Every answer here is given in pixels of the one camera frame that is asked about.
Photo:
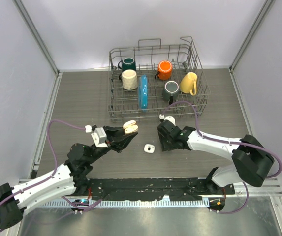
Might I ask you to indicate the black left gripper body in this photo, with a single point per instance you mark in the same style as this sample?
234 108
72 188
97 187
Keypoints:
110 146

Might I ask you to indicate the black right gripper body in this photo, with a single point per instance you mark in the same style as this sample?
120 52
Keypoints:
166 143

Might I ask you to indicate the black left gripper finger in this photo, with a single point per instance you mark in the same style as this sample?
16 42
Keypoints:
121 145
114 134

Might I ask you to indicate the beige earbud charging case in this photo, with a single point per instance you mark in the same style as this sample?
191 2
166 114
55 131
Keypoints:
130 127

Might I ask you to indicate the white earbud charging case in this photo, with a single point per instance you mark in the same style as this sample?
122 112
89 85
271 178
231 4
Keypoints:
149 148

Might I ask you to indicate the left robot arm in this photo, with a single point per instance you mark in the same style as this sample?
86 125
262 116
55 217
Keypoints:
66 179

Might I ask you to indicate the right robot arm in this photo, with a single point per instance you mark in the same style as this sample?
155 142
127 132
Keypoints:
250 163

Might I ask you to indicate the grey mug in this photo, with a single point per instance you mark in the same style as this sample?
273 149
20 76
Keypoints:
170 91

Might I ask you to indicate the blue plastic plate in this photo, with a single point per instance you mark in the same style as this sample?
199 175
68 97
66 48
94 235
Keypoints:
142 92

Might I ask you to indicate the cream ribbed mug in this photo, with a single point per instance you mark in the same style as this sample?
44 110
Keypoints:
129 79

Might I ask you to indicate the yellow mug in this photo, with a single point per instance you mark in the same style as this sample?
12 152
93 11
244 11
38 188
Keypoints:
188 84

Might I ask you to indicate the orange mug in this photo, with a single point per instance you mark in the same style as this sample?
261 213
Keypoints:
164 70

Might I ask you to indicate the dark green mug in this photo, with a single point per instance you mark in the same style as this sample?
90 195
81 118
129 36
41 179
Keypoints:
127 63

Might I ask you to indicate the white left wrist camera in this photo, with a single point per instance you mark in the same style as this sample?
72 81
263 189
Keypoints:
98 135

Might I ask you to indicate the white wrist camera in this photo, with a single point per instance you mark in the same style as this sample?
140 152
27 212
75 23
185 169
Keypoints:
98 135
171 119

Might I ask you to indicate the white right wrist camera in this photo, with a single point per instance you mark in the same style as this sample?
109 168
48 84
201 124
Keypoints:
171 119

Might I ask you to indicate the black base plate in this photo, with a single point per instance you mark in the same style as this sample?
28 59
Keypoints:
150 189

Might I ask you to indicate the grey wire dish rack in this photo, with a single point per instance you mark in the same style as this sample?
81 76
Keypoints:
123 104

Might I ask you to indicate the white slotted cable duct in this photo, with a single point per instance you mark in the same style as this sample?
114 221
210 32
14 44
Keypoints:
165 202

